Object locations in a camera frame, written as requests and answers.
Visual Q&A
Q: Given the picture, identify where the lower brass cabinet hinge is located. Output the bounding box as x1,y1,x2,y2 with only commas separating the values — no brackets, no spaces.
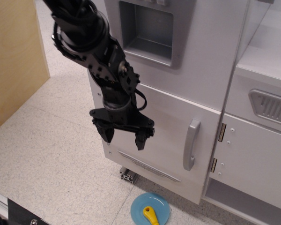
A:
210,158,217,173

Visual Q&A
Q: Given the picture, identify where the white fridge door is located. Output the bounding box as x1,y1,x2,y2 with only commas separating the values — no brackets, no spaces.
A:
103,84,220,204

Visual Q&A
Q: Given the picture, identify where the aluminium extrusion foot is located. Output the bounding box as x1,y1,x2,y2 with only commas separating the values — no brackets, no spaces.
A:
119,166,139,184

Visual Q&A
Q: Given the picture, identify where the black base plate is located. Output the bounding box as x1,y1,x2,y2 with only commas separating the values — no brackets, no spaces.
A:
7,199,49,225

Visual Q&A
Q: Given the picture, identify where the grey oven vent panel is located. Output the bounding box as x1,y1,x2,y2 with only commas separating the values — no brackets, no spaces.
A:
248,89,281,124

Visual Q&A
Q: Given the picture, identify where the white toy oven cabinet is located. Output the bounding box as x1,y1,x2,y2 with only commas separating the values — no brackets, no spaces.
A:
204,0,281,225

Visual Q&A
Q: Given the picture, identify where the white toy fridge cabinet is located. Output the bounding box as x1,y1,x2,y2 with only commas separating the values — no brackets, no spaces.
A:
71,0,251,197

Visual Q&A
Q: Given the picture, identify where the light plywood panel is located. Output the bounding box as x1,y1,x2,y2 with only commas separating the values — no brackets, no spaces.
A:
0,0,50,126

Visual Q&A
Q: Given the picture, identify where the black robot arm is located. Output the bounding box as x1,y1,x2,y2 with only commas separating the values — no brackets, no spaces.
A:
45,0,155,150

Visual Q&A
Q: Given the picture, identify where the light blue plate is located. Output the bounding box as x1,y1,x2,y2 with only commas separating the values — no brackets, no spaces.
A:
130,193,170,225

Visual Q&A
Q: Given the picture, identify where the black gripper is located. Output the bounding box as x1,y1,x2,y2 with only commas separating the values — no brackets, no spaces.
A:
89,103,155,150

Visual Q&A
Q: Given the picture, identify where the brass cabinet hinge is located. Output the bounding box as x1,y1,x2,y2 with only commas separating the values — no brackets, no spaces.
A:
210,158,217,173
218,123,227,142

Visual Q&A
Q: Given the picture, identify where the yellow toy utensil handle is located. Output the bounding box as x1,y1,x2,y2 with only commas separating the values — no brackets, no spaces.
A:
143,206,159,225

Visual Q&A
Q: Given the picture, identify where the grey fridge door handle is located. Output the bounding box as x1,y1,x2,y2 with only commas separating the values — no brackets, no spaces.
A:
183,119,200,171

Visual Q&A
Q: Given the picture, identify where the upper brass cabinet hinge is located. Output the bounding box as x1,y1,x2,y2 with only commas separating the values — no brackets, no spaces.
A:
218,123,227,142

